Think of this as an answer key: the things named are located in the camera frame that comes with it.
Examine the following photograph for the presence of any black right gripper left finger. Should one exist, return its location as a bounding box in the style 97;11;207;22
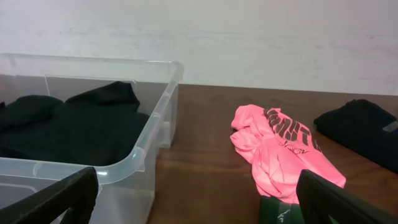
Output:
1;167;99;224

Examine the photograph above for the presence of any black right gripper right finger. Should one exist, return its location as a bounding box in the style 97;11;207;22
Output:
296;169;397;224

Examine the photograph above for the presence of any black garment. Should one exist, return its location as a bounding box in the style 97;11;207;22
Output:
1;82;149;166

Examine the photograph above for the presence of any dark green folded shirt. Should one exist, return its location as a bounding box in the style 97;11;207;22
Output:
259;196;305;224

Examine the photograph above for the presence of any pink crumpled printed shirt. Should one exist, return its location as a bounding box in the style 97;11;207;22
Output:
230;105;346;203

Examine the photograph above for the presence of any clear plastic storage bin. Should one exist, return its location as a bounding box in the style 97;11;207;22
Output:
1;54;183;223

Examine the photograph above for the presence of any black folded cloth top right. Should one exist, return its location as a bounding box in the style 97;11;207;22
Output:
313;100;397;173

